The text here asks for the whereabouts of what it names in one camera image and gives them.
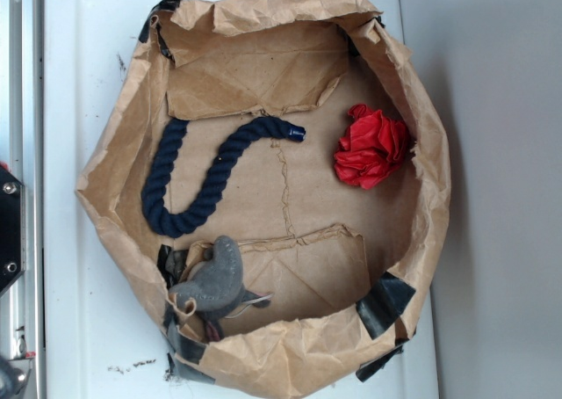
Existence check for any brown paper bag tray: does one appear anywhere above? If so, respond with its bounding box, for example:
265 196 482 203
76 0 450 398

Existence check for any grey felt plush toy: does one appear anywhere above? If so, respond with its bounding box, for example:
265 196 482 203
169 236 272 342

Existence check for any black tape strip right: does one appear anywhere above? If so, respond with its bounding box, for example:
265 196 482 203
356 272 416 339

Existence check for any black tape strip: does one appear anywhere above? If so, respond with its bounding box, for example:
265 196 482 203
356 272 416 339
163 305 216 385

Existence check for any black tape strip bottom left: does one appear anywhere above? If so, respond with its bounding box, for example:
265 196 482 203
163 305 216 385

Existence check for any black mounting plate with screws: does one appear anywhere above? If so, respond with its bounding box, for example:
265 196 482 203
0 162 25 295

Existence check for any dark blue twisted rope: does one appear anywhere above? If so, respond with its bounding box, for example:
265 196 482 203
140 115 307 239

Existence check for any aluminium frame rail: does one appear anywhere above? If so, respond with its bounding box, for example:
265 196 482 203
1 0 46 398

